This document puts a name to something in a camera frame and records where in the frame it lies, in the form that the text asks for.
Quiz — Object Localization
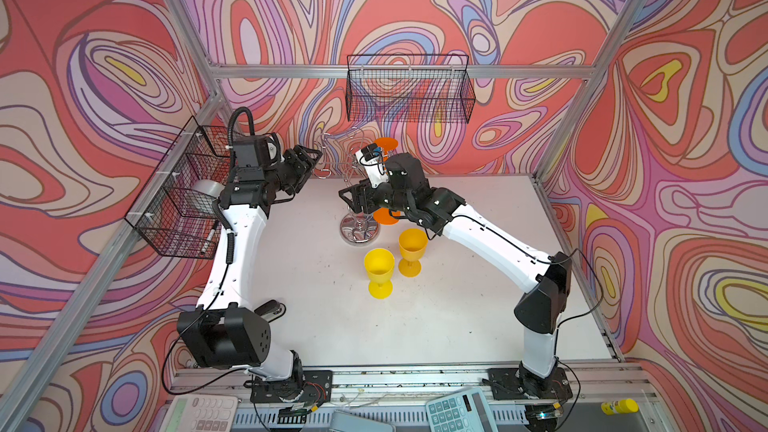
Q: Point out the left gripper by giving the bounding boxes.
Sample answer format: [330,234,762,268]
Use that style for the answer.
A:
[261,143,321,195]

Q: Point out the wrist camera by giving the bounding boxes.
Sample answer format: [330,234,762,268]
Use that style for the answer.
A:
[256,132,282,167]
[355,143,388,188]

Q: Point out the teal calculator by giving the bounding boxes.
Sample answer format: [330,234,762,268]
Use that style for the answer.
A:
[426,387,498,432]

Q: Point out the black wire basket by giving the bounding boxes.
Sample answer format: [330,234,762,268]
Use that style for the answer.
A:
[345,52,476,124]
[125,118,230,259]

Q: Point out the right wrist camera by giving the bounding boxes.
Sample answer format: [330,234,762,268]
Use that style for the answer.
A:
[355,143,388,188]

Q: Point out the chrome wine glass rack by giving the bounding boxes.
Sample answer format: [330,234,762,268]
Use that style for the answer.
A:
[314,128,380,246]

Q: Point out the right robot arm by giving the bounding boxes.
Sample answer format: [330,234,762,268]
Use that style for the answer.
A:
[339,144,572,399]

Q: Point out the yellow capped bottle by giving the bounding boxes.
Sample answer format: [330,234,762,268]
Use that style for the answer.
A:
[601,399,639,416]

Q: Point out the light yellow wine glass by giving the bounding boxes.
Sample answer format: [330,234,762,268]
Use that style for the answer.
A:
[364,248,395,300]

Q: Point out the black marker pen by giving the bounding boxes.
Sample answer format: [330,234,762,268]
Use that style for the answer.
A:
[199,220,219,256]

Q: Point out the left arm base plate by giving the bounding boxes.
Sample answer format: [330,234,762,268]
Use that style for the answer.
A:
[248,369,333,406]

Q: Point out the left black wire basket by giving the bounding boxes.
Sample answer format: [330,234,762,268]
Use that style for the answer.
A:
[125,118,230,259]

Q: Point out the back black wire basket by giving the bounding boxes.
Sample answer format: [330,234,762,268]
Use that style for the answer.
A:
[345,52,476,124]

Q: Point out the dark yellow wine glass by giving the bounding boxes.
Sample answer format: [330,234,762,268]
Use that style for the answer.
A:
[398,228,428,278]

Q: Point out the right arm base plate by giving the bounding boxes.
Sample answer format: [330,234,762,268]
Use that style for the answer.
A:
[481,367,574,402]

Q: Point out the grey black stapler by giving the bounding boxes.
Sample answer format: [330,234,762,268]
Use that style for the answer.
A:
[254,299,287,323]

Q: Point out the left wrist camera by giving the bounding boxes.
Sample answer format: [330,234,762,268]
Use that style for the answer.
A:
[256,132,282,167]

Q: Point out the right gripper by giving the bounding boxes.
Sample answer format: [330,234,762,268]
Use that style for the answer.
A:
[337,176,413,215]

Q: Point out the orange wine glass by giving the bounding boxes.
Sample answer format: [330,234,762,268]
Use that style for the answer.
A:
[373,208,399,225]
[374,137,399,159]

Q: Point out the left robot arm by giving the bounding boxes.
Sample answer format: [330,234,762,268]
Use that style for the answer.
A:
[177,107,322,385]

